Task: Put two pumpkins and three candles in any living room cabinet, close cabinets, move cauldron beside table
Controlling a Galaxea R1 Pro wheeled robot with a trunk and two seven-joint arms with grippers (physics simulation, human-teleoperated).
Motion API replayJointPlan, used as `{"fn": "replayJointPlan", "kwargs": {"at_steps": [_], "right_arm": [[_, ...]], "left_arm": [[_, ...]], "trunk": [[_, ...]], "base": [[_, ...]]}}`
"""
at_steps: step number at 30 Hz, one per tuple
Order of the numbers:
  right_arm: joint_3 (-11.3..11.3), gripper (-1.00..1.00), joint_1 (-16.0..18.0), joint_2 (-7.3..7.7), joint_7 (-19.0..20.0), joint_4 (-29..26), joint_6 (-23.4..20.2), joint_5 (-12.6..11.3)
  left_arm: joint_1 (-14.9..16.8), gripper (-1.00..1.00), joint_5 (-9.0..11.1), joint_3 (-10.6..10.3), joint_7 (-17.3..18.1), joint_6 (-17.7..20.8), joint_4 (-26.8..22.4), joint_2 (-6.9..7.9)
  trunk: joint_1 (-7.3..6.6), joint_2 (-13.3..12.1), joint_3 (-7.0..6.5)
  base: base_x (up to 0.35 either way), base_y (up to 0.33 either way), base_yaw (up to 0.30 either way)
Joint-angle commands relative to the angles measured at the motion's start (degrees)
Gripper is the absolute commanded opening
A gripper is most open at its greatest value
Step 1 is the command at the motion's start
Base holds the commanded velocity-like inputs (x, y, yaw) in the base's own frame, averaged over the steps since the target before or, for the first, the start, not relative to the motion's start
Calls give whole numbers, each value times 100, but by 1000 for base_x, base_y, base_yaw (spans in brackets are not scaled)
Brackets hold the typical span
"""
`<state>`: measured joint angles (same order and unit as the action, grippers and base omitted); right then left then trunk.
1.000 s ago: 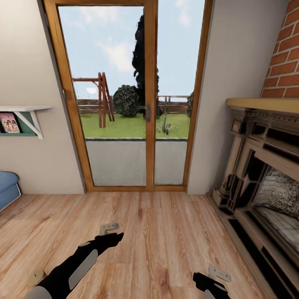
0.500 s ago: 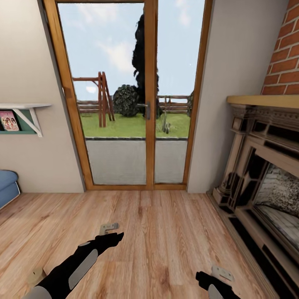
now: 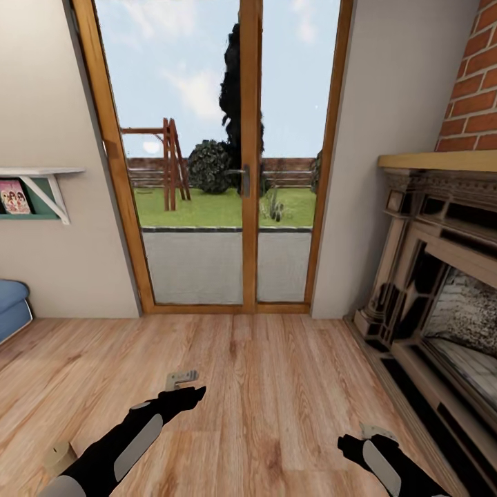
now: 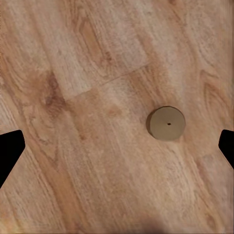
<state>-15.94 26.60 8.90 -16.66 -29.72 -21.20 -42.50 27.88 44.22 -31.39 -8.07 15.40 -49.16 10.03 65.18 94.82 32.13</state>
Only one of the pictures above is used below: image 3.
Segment pillar candle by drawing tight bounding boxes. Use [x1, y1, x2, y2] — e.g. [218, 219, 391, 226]
[42, 440, 78, 480]

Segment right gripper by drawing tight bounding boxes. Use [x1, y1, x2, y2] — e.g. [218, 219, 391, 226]
[338, 434, 370, 471]

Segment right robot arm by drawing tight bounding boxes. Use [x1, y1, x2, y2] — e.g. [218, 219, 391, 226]
[338, 420, 451, 497]

